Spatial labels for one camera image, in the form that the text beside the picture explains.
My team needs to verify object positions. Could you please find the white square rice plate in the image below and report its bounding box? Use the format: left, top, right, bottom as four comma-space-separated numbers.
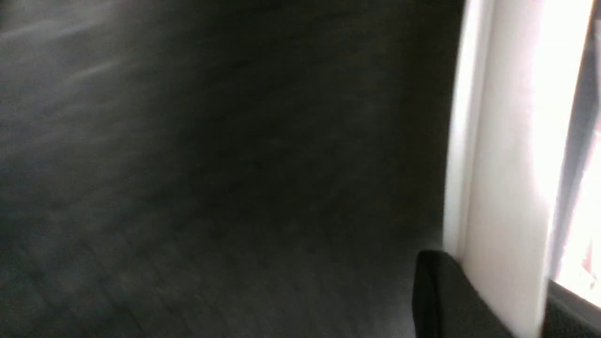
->
443, 0, 594, 338

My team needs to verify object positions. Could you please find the black serving tray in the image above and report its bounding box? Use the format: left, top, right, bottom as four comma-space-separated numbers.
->
0, 0, 464, 338

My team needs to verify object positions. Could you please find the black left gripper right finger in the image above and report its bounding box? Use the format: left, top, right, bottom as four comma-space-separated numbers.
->
541, 279, 601, 338

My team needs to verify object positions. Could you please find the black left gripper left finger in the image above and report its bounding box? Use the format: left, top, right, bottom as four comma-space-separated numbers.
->
412, 250, 512, 338

